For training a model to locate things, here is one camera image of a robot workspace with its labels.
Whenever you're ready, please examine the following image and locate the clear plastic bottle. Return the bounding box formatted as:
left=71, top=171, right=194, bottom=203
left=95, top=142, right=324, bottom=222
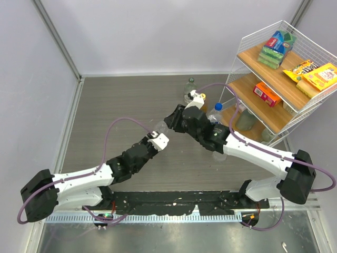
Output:
left=154, top=121, right=169, bottom=135

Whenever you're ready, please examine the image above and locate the amber tea bottle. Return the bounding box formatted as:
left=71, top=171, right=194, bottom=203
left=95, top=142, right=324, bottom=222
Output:
left=201, top=93, right=208, bottom=113

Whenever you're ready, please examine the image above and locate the blue label water bottle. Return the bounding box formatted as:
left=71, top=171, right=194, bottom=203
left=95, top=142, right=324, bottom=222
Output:
left=207, top=109, right=223, bottom=124

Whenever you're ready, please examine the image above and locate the dark blue bottle cap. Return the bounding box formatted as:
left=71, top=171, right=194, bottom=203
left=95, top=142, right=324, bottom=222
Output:
left=214, top=103, right=223, bottom=111

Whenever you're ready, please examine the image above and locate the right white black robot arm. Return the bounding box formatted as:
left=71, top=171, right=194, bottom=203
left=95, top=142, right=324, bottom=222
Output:
left=164, top=104, right=316, bottom=208

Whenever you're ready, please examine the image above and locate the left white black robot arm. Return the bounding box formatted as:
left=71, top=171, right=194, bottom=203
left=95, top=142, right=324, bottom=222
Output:
left=17, top=134, right=169, bottom=224

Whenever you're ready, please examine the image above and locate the green cap glass bottle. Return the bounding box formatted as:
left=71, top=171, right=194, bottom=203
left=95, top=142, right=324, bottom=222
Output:
left=184, top=77, right=197, bottom=104

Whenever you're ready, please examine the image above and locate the clear bottle blue cap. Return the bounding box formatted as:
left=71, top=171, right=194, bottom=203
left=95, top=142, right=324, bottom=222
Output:
left=212, top=151, right=227, bottom=162

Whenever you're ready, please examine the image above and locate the green grey cup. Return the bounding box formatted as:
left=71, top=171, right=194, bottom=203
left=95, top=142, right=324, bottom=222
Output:
left=235, top=109, right=258, bottom=131

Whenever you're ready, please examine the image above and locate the orange red box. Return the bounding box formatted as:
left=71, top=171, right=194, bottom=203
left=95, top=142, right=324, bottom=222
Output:
left=253, top=82, right=282, bottom=108

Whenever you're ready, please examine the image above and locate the clear glass on shelf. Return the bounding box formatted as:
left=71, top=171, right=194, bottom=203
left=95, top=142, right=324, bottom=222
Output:
left=260, top=128, right=275, bottom=144

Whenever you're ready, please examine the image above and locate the green sponge pack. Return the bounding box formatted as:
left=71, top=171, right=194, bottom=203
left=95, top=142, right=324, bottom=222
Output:
left=257, top=30, right=297, bottom=69

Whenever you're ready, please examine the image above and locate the yellow candy bag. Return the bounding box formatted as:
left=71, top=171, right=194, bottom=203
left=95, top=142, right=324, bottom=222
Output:
left=283, top=60, right=319, bottom=83

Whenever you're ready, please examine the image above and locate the yellow sponge pack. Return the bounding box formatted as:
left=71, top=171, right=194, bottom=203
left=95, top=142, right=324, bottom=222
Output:
left=296, top=63, right=336, bottom=99

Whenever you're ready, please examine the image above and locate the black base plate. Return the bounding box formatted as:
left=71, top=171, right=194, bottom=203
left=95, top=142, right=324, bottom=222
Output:
left=81, top=190, right=271, bottom=216

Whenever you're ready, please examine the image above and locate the white wire shelf rack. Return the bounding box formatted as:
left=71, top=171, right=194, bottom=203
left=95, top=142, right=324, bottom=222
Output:
left=226, top=21, right=336, bottom=146

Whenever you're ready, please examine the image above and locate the white slotted cable duct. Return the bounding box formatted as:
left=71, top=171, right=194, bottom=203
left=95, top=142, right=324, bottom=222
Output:
left=45, top=211, right=242, bottom=223

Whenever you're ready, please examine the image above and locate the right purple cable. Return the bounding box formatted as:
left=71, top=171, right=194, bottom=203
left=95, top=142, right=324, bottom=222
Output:
left=197, top=83, right=337, bottom=230

